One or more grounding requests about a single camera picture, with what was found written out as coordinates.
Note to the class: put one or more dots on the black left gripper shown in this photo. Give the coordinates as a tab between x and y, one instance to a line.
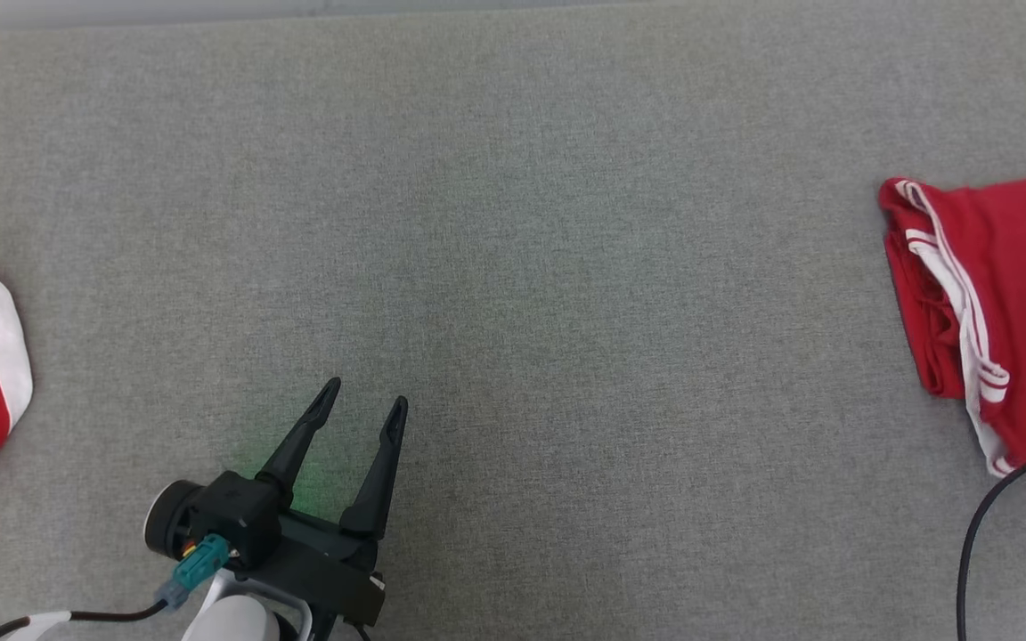
326	570

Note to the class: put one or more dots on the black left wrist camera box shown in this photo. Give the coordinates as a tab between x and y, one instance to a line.
241	516

